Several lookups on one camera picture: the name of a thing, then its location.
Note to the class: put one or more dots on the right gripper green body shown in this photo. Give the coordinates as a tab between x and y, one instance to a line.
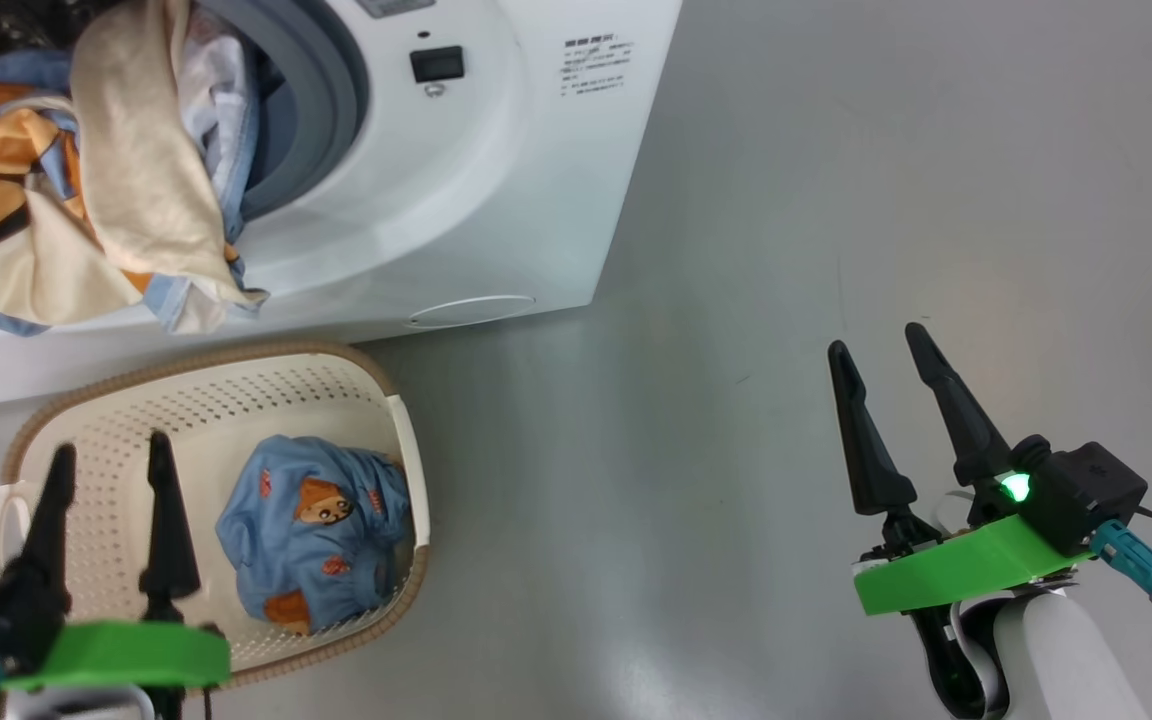
966	570

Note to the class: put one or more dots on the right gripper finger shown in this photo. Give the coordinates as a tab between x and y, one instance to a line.
871	460
966	430

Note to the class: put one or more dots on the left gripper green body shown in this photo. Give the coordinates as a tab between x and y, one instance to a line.
126	655

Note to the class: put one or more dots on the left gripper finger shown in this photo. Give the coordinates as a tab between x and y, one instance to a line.
168	540
48	540

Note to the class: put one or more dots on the blue cartoon print garment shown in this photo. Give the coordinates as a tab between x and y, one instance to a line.
316	540

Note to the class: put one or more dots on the blue garment with cream lining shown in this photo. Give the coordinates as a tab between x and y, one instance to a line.
136	170

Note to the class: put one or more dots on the white front-load washing machine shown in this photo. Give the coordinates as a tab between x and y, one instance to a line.
496	200

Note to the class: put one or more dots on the grey rubber door gasket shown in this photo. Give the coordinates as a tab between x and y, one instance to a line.
326	100

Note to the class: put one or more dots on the black square door lock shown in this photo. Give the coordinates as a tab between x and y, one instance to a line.
436	64

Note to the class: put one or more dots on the cream perforated laundry basket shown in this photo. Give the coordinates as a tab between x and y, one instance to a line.
236	400

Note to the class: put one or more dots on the round white filter cover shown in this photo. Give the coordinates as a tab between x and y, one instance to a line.
471	311

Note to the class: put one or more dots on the printed text label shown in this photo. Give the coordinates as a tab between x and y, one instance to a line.
596	65

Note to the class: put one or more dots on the grey warning sticker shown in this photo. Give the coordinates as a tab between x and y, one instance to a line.
396	7

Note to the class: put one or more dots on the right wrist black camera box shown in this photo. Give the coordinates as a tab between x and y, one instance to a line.
1086	490

